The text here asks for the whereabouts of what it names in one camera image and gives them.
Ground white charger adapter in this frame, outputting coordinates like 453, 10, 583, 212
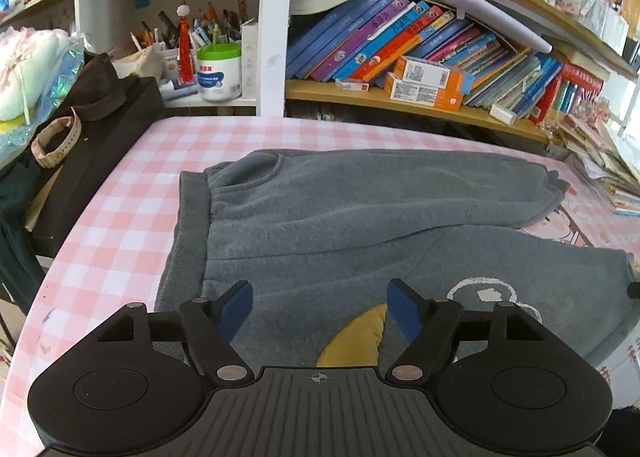
489, 105, 518, 126

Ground black case at left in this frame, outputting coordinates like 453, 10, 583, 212
26, 53, 164, 258

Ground red tassel ornament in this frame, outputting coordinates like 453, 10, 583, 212
177, 2, 194, 84

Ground white flat lamp bar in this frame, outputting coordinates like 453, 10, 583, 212
435, 0, 552, 54

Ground row of leaning books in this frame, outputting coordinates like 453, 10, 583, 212
285, 0, 604, 124

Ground stack of magazines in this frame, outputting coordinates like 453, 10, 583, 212
555, 114, 639, 217

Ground lower orange white box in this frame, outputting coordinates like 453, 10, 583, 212
384, 73, 463, 111

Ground grey sweatpants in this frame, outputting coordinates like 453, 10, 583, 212
155, 150, 639, 368

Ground white wooden bookshelf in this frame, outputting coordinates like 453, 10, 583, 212
1, 0, 639, 140

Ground white tub green lid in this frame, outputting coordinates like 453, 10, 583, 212
196, 43, 242, 102

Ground orange white box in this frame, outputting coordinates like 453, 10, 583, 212
384, 73, 463, 111
393, 56, 473, 95

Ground pink checkered cartoon tablecloth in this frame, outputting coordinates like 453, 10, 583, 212
0, 114, 640, 457

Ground beige watch strap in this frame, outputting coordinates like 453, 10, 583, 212
30, 107, 84, 170

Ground upper orange white box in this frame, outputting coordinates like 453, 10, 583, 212
393, 56, 473, 95

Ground small red white box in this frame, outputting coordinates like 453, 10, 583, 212
335, 78, 370, 92

